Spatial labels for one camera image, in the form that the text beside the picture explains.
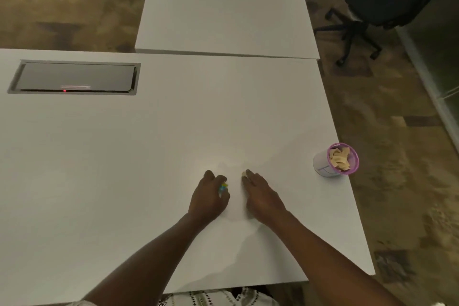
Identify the purple rimmed white cup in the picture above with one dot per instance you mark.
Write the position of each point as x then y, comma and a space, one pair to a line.
335, 160

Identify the small yellow blue object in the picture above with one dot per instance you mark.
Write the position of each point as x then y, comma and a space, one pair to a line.
223, 187

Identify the white patterned garment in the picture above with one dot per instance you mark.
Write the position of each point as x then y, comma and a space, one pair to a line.
218, 298

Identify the person's right hand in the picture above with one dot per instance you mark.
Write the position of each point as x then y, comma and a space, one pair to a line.
261, 198

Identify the person's left fingers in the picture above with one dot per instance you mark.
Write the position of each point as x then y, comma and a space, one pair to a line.
215, 180

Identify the person's right fingers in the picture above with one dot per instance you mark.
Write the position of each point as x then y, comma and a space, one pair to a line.
252, 182

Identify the tan paper pieces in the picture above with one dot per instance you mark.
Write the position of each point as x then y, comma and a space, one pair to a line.
340, 158

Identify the person's right forearm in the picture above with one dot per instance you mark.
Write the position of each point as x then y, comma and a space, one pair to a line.
333, 262

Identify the person's left forearm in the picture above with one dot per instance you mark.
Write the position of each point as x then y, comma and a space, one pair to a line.
150, 262

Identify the person's left hand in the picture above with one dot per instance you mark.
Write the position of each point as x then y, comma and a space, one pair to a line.
206, 200

